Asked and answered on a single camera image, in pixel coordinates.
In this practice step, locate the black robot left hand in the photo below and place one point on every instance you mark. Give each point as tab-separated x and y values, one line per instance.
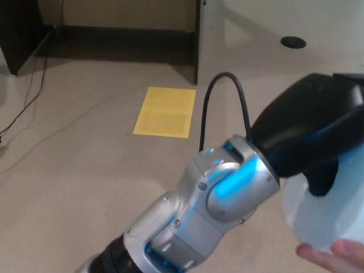
301	122

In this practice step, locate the person's bare hand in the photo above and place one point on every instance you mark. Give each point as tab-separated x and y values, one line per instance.
341	258

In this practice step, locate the white toilet paper roll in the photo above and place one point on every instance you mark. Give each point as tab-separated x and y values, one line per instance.
327	219

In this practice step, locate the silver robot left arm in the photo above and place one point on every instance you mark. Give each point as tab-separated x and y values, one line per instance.
216	199

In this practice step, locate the black round floor grommet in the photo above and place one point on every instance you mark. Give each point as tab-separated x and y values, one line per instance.
293	42

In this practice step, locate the yellow paper sheet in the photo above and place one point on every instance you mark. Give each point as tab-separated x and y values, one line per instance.
166	113

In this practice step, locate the dark brown wooden desk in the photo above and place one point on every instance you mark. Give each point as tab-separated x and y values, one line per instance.
17	42

